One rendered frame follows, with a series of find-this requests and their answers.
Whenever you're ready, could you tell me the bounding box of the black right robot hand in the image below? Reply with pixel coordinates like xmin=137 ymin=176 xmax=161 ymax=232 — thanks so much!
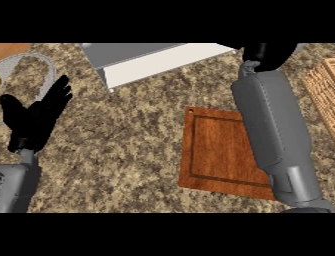
xmin=241 ymin=42 xmax=300 ymax=73

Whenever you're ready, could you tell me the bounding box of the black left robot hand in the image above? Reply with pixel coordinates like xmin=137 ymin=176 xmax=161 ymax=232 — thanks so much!
xmin=0 ymin=74 xmax=74 ymax=154

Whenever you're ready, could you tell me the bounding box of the brown wooden cutting board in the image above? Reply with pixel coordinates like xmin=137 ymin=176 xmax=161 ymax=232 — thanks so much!
xmin=177 ymin=106 xmax=278 ymax=201

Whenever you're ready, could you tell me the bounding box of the clear glass bowl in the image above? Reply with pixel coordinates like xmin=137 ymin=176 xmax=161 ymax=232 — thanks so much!
xmin=0 ymin=52 xmax=59 ymax=127

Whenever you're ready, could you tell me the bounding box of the grey and white appliance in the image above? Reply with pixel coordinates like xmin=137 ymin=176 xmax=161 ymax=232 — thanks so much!
xmin=78 ymin=42 xmax=239 ymax=94

